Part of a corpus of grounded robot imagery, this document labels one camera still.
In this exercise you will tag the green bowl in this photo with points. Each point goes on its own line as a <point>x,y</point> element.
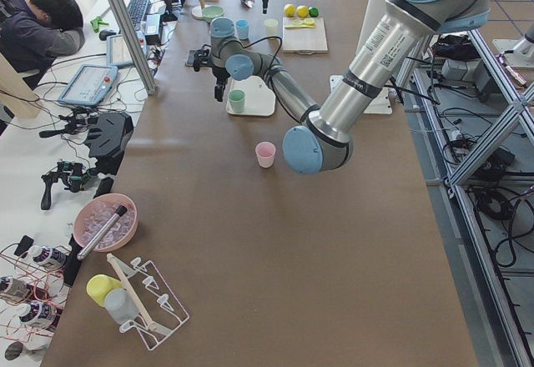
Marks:
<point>210,13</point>

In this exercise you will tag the grey translucent cup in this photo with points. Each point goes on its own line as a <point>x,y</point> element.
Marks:
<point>120,306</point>

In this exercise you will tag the black keyboard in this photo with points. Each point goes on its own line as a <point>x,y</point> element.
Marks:
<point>137,10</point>

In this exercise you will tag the cream plastic cup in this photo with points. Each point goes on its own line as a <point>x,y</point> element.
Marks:
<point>271,27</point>

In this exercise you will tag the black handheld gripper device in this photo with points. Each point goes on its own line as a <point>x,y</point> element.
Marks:
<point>77,121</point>

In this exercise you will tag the yellow plastic knife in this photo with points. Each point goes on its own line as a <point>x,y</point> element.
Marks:
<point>291,27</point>

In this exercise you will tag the tea bottle top middle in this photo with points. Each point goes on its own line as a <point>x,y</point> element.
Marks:
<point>17,290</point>

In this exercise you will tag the green lime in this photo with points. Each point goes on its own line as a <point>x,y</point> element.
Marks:
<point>313,12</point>

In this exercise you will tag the yellow plastic cup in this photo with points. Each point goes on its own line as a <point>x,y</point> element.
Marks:
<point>100,285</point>

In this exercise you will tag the cream serving tray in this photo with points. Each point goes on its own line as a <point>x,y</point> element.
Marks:
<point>259,99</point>

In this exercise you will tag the green plastic cup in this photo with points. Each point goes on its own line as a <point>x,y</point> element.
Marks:
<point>236,100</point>

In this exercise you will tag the tea bottle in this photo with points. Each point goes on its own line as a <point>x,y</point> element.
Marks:
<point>49,258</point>
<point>17,290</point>
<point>38,315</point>

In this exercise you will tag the wooden rack handle rod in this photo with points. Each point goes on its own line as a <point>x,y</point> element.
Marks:
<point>124,273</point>

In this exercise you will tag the dark grey folded cloth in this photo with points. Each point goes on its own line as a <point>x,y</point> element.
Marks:
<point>189,62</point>

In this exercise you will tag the pink bowl with ice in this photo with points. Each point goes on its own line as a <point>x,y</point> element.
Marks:
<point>99,211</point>

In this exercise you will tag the copper wire bottle rack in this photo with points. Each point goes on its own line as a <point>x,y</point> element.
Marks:
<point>32,274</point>

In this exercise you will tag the tea bottle lower left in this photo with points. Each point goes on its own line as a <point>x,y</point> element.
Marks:
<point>38,315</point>

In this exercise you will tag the wooden cutting board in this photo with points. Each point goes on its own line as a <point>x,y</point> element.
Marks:
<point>305,41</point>

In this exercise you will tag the white wire cup rack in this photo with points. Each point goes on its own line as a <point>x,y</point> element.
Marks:
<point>159,299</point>

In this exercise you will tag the steel muddler black tip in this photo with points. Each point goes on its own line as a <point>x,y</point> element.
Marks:
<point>94,241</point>

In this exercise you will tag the pink plastic cup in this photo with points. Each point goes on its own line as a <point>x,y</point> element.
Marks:
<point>265,153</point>

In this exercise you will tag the tea bottle top left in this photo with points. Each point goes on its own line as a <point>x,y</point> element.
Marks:
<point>49,258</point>

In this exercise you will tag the person in dark hoodie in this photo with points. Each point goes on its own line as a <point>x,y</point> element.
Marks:
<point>36,32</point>

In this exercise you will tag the blue teach pendant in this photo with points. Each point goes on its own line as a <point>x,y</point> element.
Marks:
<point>117,53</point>
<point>89,85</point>

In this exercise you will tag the whole lemon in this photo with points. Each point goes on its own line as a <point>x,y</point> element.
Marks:
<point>289,10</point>
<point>302,11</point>

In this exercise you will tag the blue plastic cup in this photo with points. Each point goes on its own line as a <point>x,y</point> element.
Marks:
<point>242,29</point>

